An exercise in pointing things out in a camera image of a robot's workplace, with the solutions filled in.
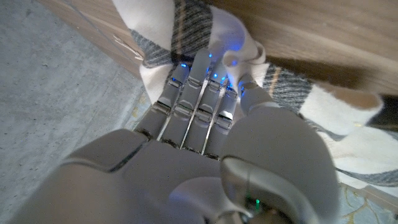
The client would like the beige plaid scarf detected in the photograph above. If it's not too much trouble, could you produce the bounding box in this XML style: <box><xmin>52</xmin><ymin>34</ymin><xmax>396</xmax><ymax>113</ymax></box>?
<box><xmin>111</xmin><ymin>0</ymin><xmax>398</xmax><ymax>187</ymax></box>

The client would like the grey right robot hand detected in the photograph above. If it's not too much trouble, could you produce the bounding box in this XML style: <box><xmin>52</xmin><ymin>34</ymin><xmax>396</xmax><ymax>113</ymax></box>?
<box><xmin>6</xmin><ymin>48</ymin><xmax>341</xmax><ymax>224</ymax></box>

